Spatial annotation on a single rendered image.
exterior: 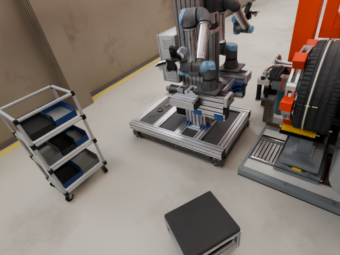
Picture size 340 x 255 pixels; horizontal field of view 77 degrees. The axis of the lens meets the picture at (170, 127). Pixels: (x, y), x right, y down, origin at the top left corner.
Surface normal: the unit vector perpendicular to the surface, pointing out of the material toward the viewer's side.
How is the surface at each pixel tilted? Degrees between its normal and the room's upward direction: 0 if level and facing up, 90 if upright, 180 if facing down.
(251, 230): 0
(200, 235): 0
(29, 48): 90
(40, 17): 90
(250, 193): 0
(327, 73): 47
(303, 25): 90
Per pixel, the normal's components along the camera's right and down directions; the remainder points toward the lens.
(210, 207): -0.14, -0.79
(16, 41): 0.81, 0.25
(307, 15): -0.60, 0.55
